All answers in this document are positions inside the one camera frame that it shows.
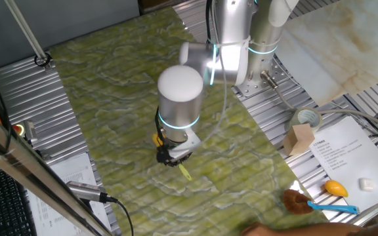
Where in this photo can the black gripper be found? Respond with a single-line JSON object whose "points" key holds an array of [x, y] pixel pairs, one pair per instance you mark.
{"points": [[165, 149]]}

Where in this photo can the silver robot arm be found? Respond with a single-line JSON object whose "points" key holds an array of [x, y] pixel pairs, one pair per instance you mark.
{"points": [[180, 108]]}

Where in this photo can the green marble pattern mat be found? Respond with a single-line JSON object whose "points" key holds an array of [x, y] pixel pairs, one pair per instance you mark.
{"points": [[126, 82]]}

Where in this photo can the printed table paper sheet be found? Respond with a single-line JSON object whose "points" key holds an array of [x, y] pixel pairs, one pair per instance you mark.
{"points": [[74, 170]]}

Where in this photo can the beige tape roll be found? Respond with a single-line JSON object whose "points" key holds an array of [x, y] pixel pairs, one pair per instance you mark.
{"points": [[293, 119]]}

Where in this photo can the wooden block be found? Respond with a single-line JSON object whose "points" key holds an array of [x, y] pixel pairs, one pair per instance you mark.
{"points": [[299, 139]]}

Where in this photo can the emergency stop button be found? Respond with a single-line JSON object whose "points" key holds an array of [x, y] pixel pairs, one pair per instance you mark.
{"points": [[19, 129]]}

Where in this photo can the yellow toy mango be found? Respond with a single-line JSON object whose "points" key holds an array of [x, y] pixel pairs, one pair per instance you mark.
{"points": [[336, 188]]}

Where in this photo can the white instruction paper sheet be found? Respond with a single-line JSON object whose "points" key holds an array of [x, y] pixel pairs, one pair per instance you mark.
{"points": [[349, 157]]}

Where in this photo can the black keyboard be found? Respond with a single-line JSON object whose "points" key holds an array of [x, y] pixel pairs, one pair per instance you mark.
{"points": [[2, 203]]}

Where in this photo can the small white case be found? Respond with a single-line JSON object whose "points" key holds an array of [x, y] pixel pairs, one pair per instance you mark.
{"points": [[367, 184]]}

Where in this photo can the thin aluminium rod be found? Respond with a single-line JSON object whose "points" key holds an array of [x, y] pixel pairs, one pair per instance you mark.
{"points": [[25, 31]]}

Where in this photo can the white marble pattern board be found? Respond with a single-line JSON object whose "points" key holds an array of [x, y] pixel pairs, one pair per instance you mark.
{"points": [[340, 42]]}

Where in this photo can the silver ribbed camera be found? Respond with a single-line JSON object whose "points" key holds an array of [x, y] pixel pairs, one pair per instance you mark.
{"points": [[84, 190]]}

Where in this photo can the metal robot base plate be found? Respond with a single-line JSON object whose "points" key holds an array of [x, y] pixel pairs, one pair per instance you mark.
{"points": [[251, 88]]}

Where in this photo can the metal frame bar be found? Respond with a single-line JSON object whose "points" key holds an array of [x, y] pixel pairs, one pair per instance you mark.
{"points": [[28, 164]]}

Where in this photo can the grey metal bracket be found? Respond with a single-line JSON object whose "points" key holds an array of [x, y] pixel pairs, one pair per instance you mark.
{"points": [[29, 131]]}

